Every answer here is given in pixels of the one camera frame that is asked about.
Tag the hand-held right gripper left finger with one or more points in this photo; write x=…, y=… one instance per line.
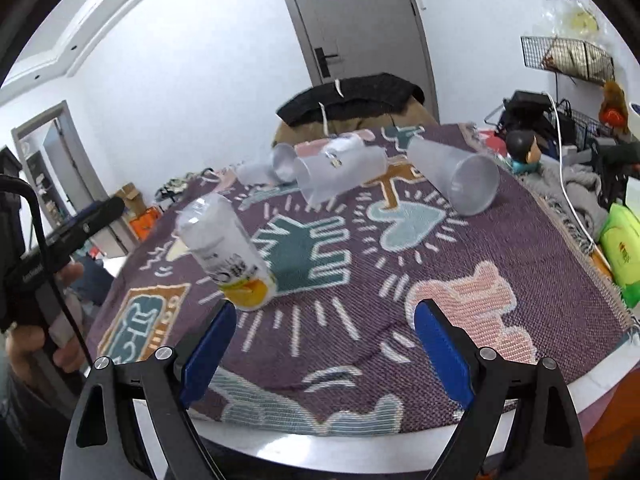
x=210, y=355

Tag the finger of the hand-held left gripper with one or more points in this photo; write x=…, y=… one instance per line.
x=92, y=225

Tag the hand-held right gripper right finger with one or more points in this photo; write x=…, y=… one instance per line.
x=442, y=355

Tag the large frosted plastic cup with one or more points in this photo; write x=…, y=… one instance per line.
x=450, y=172

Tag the clear cup with yellow print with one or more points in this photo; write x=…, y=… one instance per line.
x=225, y=245

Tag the crumpled clear plastic cup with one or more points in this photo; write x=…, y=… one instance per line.
x=252, y=172

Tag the small frosted plastic cup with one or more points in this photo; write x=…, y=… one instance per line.
x=284, y=160

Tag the frosted cup with sticker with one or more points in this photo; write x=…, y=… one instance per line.
x=345, y=167

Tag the person's left hand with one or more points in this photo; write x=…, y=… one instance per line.
x=70, y=352

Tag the cardboard box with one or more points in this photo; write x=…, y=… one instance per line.
x=129, y=197

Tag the orange bag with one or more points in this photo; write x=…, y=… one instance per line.
x=144, y=224

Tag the purple printed blanket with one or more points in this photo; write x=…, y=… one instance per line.
x=350, y=320

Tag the grey cloth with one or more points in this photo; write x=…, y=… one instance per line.
x=575, y=195

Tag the green wipes packet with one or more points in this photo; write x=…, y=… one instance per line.
x=622, y=250

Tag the black-haired figurine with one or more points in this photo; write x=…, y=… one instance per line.
x=522, y=147

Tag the brown chair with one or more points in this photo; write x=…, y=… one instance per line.
x=360, y=122

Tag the black box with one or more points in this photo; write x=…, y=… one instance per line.
x=525, y=107

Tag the black cloth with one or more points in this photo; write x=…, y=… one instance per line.
x=350, y=92

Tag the orange plush toy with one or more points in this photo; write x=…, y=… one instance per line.
x=614, y=102

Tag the grey door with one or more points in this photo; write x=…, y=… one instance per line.
x=370, y=20

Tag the clear plastic bag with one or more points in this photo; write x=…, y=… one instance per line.
x=575, y=12

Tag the grey doorway frame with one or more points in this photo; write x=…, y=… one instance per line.
x=65, y=115

